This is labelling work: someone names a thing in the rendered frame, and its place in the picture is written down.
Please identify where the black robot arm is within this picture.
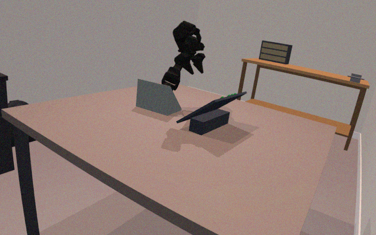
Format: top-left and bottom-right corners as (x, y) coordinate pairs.
(162, 21), (205, 90)

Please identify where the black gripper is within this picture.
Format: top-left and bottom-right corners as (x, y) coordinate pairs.
(174, 42), (205, 74)

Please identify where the grey switch panel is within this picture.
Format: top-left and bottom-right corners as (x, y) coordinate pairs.
(176, 92), (247, 135)

